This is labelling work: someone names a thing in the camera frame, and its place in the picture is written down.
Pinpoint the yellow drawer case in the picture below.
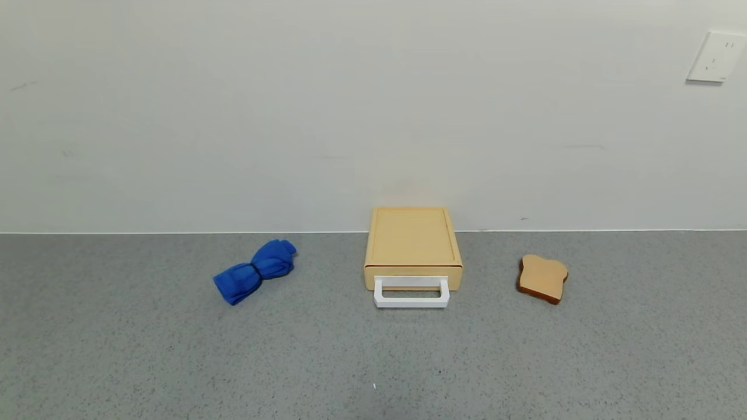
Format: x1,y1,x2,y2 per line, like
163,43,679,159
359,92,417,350
364,206,464,275

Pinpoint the blue rolled cloth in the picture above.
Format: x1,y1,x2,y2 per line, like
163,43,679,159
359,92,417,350
213,239,298,306

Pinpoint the toast slice toy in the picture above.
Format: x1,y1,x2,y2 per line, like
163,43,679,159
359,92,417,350
517,254,569,305

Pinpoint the white wall outlet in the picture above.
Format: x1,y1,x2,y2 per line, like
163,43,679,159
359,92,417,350
686,30,747,83

